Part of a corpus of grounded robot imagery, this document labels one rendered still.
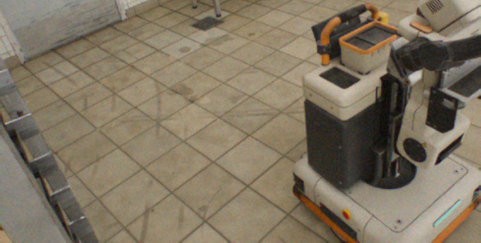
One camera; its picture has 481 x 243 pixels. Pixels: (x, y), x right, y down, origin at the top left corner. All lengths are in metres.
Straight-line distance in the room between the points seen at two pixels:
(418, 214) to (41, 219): 1.66
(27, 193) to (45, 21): 4.09
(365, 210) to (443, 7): 0.93
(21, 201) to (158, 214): 2.05
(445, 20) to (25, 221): 1.21
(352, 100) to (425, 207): 0.59
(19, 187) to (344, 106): 1.35
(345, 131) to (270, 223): 0.74
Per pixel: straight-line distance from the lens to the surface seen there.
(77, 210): 0.98
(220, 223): 2.25
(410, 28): 1.40
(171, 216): 2.35
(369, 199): 1.91
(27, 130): 0.84
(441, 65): 1.20
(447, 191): 2.00
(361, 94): 1.62
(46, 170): 0.88
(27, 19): 4.37
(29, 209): 0.36
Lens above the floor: 1.73
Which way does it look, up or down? 34 degrees down
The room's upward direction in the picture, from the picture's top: 7 degrees counter-clockwise
